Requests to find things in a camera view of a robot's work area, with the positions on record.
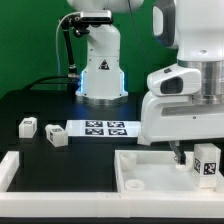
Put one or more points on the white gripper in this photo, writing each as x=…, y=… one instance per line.
x=175, y=118

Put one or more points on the white square tabletop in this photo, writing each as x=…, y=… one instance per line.
x=156, y=171

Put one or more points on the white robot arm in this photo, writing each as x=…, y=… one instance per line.
x=194, y=27

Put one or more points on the white sheet with tags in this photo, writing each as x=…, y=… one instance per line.
x=102, y=129

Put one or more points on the white U-shaped fence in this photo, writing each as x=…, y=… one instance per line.
x=103, y=204

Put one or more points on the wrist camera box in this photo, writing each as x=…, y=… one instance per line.
x=174, y=80

